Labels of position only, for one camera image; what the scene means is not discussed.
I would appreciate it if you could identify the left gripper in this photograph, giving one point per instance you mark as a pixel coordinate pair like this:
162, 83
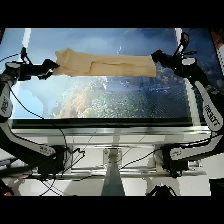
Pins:
47, 68

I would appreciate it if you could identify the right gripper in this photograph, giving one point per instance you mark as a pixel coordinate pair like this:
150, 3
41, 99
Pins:
163, 59

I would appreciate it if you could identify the cream garment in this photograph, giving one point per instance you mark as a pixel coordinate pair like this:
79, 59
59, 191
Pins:
106, 65

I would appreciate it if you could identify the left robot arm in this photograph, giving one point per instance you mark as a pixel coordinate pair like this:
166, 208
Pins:
5, 104

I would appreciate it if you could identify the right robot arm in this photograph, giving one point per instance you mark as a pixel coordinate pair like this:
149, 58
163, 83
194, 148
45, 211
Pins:
210, 107

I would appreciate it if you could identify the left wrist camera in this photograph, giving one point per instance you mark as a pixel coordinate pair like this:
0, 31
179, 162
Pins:
24, 56

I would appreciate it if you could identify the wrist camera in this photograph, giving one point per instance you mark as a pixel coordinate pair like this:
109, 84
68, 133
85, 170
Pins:
24, 56
183, 41

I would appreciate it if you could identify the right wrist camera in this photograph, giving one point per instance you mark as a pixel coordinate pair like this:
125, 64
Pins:
183, 41

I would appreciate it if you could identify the silver frame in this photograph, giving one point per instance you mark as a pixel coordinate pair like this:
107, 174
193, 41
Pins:
112, 180

